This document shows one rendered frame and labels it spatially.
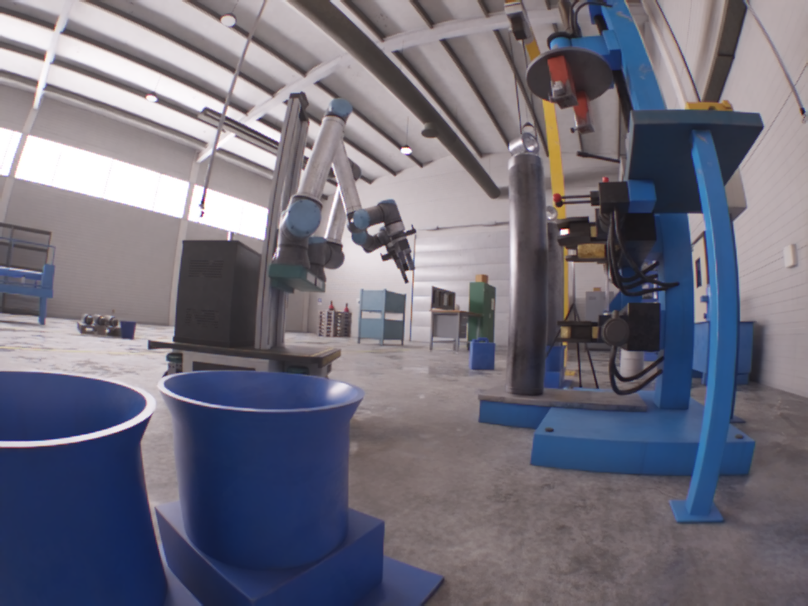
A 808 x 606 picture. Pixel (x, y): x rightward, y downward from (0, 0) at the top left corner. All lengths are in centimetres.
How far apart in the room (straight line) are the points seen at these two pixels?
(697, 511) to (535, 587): 51
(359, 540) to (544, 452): 87
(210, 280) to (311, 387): 128
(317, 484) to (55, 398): 37
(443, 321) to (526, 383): 602
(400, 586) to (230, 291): 147
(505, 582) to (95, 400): 71
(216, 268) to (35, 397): 141
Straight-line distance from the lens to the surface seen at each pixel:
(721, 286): 98
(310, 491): 45
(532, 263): 190
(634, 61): 247
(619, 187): 138
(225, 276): 180
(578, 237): 168
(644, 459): 131
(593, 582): 77
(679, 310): 188
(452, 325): 770
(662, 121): 107
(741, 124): 115
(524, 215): 196
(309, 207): 152
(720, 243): 100
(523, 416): 181
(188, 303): 189
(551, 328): 318
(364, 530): 58
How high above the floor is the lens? 46
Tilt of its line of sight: 4 degrees up
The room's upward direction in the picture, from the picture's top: 3 degrees clockwise
